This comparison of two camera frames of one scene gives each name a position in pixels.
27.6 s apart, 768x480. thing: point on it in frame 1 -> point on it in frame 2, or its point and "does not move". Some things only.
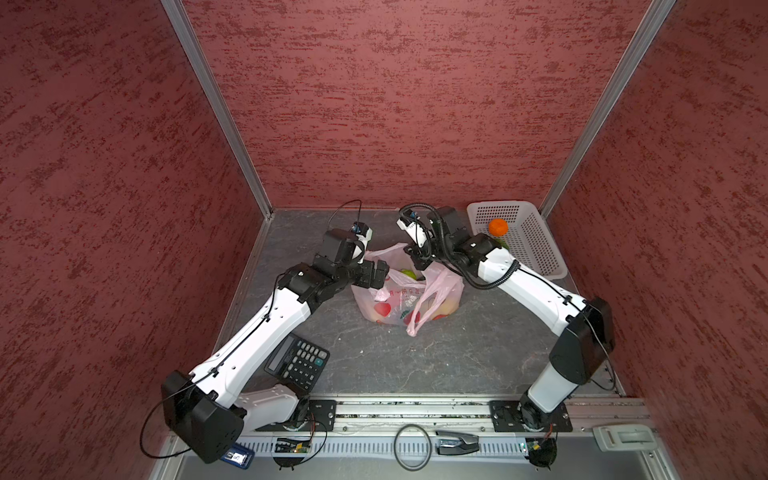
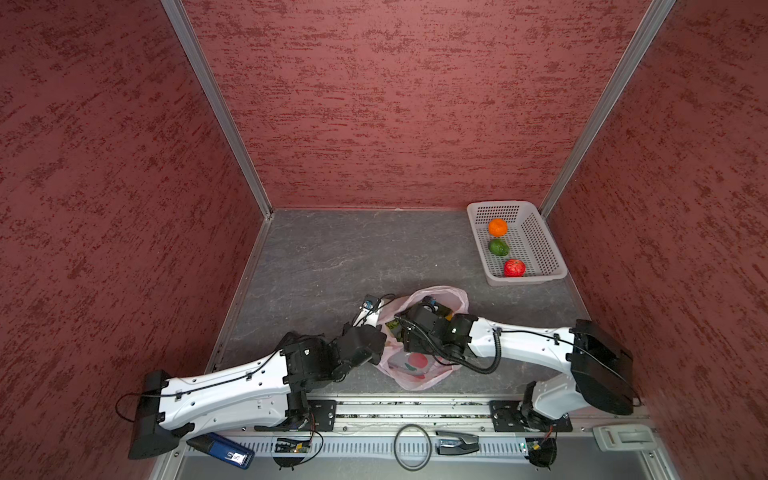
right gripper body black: x=434 y=249 -> x=420 y=345
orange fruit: x=498 y=227 does not move
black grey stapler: x=451 y=443 does not move
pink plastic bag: x=412 y=294 -> x=416 y=370
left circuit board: x=287 y=445 does not move
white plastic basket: x=530 y=242 does not move
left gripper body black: x=360 y=275 -> x=374 y=359
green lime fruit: x=502 y=243 does not move
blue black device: x=239 y=455 does not move
